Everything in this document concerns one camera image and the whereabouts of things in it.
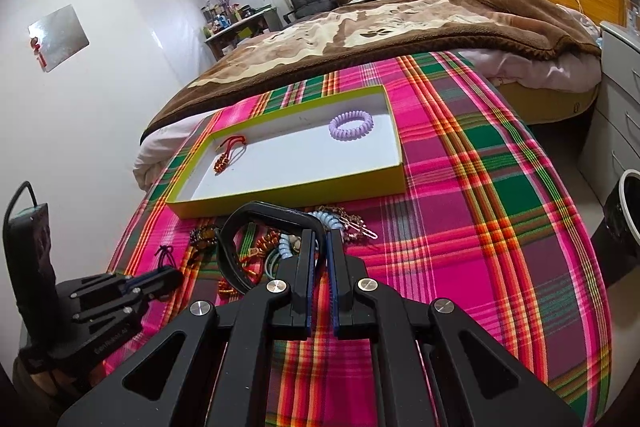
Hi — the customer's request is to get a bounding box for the row of desk bottles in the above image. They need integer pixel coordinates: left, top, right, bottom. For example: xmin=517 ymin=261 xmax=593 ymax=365
xmin=200 ymin=2 xmax=253 ymax=38

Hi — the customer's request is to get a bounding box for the light blue coil hair tie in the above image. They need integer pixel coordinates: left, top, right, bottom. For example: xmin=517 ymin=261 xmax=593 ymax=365
xmin=277 ymin=208 xmax=337 ymax=270

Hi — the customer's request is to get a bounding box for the rose gold chain bracelet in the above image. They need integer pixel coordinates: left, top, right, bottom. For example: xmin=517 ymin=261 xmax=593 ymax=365
xmin=320 ymin=204 xmax=379 ymax=244

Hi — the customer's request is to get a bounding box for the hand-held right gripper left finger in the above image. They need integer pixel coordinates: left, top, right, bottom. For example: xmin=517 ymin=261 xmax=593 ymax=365
xmin=56 ymin=229 xmax=321 ymax=427

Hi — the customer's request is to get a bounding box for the yellow bed base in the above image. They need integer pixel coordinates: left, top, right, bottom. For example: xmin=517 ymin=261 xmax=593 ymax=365
xmin=495 ymin=77 xmax=598 ymax=125

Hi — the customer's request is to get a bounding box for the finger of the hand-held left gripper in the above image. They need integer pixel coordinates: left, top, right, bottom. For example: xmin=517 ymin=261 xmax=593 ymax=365
xmin=70 ymin=289 xmax=173 ymax=325
xmin=67 ymin=268 xmax=185 ymax=302

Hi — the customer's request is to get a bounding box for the black hair tie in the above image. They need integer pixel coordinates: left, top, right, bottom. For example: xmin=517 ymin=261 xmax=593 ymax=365
xmin=152 ymin=244 xmax=177 ymax=271

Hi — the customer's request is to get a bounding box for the black white-rimmed bin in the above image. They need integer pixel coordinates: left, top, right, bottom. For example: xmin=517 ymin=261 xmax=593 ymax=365
xmin=602 ymin=172 xmax=640 ymax=258

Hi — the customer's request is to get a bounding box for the white drawer cabinet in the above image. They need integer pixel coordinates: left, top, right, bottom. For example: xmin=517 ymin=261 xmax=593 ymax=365
xmin=577 ymin=21 xmax=640 ymax=188

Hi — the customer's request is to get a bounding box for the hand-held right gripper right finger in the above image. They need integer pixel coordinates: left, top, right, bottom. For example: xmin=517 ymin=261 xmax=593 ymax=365
xmin=326 ymin=227 xmax=583 ymax=427

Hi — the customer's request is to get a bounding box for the shiny wall mirror sheet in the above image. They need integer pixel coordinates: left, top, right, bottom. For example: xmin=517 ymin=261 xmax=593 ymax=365
xmin=27 ymin=4 xmax=91 ymax=72

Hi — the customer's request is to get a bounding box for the pink green plaid sheet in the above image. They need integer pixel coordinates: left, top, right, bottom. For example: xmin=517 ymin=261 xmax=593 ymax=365
xmin=107 ymin=49 xmax=616 ymax=427

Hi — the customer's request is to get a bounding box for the purple coil hair tie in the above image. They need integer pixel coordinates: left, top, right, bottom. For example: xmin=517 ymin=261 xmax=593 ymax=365
xmin=329 ymin=109 xmax=375 ymax=142

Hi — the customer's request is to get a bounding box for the red cord orange bead bracelet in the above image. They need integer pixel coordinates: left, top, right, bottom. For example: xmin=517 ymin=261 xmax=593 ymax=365
xmin=217 ymin=229 xmax=283 ymax=295

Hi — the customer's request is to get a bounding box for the black wristband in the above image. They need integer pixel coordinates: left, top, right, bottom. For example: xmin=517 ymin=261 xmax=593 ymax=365
xmin=217 ymin=202 xmax=326 ymax=295

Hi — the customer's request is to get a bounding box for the yellow-green shallow box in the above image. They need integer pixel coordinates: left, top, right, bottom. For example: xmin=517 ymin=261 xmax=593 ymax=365
xmin=166 ymin=85 xmax=407 ymax=219

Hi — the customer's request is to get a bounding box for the brown patterned blanket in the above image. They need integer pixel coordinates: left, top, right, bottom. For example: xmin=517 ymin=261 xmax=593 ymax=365
xmin=140 ymin=0 xmax=603 ymax=142

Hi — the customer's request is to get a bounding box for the clear grey bangle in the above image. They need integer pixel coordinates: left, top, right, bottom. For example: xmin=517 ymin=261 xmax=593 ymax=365
xmin=264 ymin=253 xmax=288 ymax=282

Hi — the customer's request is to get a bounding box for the wooden desk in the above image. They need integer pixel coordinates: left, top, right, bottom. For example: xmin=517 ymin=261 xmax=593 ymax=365
xmin=204 ymin=9 xmax=281 ymax=60

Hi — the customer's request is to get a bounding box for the amber bead bracelet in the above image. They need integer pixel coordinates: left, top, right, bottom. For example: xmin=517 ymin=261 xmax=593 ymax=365
xmin=189 ymin=227 xmax=219 ymax=254

